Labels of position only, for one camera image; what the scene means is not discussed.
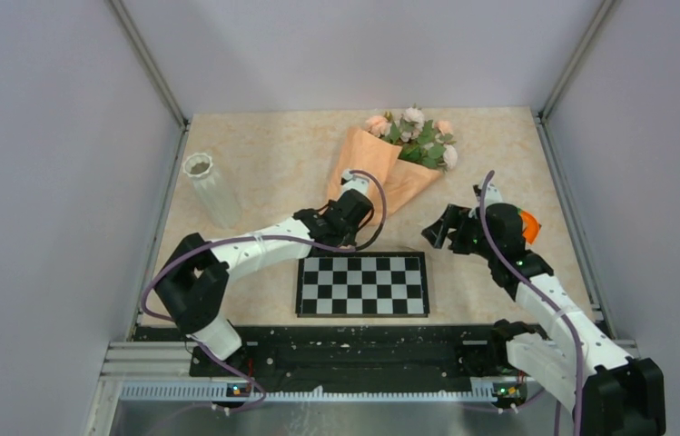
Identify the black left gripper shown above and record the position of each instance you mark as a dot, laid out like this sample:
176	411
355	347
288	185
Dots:
350	241

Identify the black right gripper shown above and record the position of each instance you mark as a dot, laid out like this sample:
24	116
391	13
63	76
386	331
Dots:
456	217

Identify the flower bouquet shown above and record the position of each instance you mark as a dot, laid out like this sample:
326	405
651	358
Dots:
406	153

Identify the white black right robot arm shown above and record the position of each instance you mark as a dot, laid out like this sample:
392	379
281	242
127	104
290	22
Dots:
606	390

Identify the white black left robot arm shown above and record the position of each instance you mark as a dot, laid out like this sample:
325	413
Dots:
192	284

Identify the black white checkerboard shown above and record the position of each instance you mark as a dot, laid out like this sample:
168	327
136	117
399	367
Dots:
363	285

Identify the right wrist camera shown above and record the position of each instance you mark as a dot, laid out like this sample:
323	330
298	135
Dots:
489	197

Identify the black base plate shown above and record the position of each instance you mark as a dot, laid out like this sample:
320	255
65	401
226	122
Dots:
350	359

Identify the aluminium front rail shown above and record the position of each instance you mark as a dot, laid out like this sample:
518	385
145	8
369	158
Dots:
160	371

